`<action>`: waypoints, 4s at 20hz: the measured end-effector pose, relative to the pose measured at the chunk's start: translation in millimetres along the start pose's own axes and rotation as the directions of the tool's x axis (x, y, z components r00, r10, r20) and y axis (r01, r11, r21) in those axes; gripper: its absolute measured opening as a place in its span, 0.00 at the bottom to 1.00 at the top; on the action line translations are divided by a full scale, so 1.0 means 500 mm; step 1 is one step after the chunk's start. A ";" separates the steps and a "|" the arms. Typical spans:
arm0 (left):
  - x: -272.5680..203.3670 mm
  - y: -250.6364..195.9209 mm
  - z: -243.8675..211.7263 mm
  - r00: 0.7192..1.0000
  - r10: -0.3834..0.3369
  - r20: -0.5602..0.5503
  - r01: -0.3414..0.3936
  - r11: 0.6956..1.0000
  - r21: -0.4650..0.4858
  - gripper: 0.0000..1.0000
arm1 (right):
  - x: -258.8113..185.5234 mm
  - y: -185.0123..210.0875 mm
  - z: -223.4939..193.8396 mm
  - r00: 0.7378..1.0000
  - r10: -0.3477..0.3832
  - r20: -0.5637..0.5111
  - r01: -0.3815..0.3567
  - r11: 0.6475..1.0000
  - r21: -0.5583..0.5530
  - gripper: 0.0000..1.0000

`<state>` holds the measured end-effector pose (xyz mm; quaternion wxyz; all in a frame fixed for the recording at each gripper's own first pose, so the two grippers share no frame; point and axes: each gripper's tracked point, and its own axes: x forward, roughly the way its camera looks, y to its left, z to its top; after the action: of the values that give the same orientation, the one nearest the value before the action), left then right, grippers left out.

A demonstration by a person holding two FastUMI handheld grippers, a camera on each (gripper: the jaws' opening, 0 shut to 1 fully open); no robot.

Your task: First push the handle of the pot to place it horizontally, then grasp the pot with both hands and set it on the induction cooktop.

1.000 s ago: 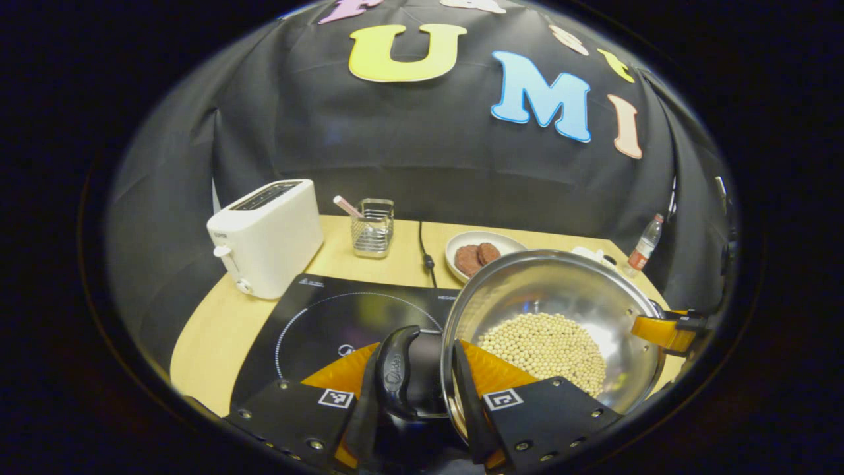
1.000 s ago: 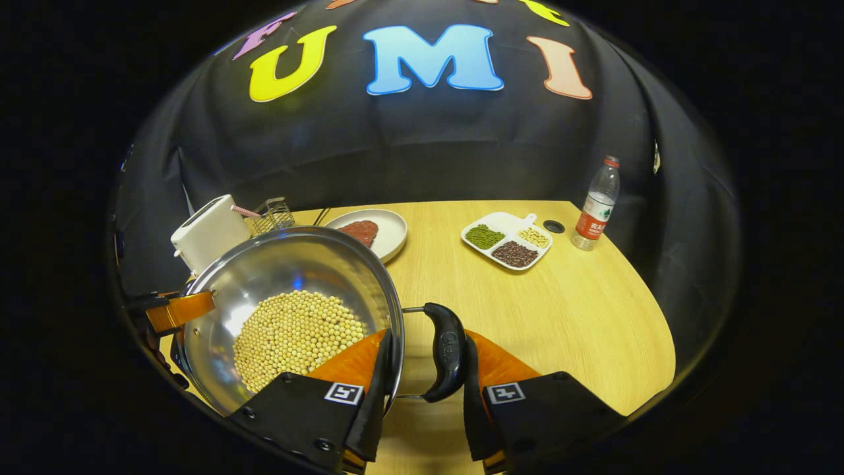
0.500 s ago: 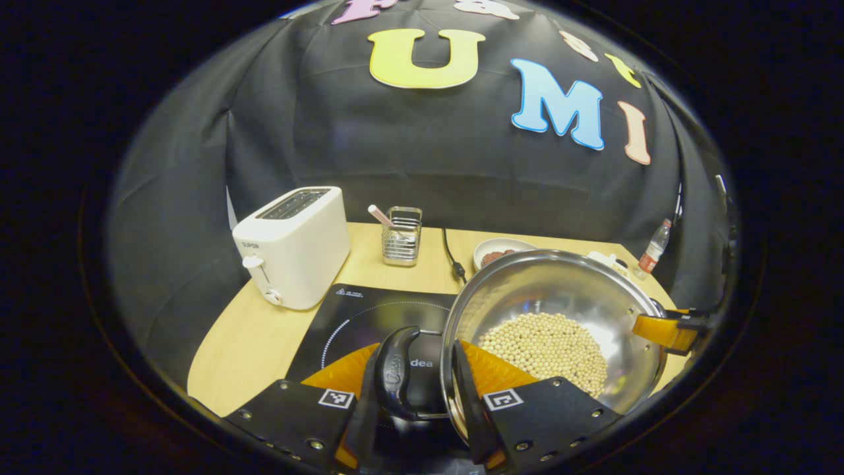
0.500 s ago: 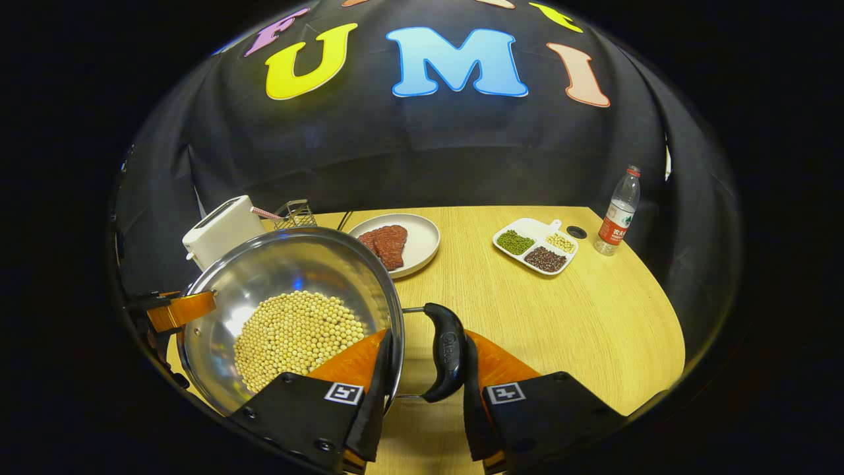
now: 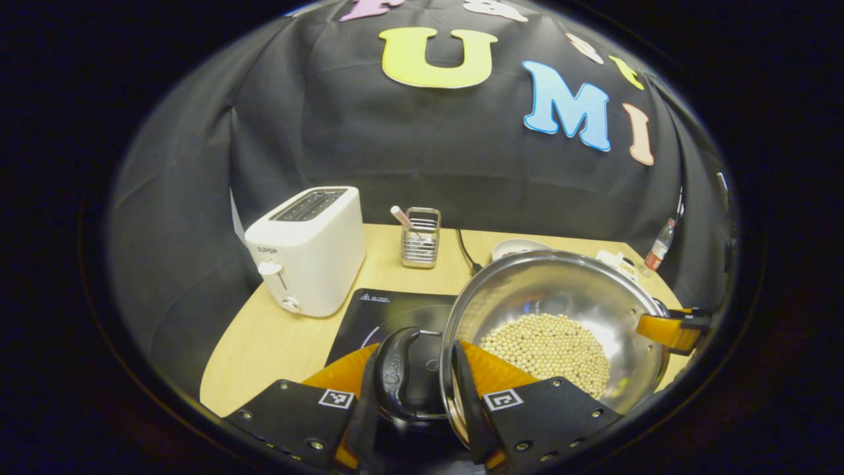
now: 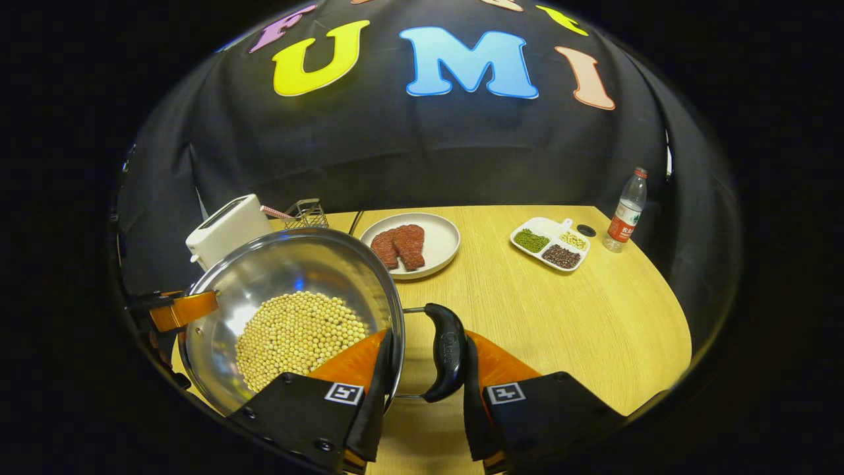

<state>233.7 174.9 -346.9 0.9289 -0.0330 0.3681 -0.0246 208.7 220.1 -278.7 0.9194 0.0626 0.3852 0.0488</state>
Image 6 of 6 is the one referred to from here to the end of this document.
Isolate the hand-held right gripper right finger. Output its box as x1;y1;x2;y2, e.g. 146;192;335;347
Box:
462;330;627;474

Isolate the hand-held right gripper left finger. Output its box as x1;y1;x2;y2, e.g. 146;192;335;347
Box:
226;328;395;474

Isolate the steel pot with black handles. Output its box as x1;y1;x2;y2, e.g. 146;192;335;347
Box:
177;228;470;418

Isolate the white toaster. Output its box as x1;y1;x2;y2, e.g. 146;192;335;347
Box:
185;194;274;271

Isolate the pile of soybeans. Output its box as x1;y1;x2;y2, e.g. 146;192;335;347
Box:
235;291;370;393

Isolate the red meat slice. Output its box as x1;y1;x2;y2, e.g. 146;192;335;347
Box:
394;224;427;271
371;229;400;270

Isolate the round white plate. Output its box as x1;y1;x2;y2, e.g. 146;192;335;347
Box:
359;212;462;280

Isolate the pile of dark red beans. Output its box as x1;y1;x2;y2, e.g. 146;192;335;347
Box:
542;244;582;269

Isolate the pile of green mung beans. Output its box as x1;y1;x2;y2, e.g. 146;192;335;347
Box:
514;229;550;253

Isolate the white divided dish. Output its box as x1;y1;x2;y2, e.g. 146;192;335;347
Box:
510;217;591;272

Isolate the clear plastic water bottle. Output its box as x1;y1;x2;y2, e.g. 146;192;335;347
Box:
603;167;648;253

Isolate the black backdrop cloth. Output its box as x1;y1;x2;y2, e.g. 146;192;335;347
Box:
112;0;742;344

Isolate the small wire mesh holder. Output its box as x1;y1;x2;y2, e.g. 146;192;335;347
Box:
284;199;329;230

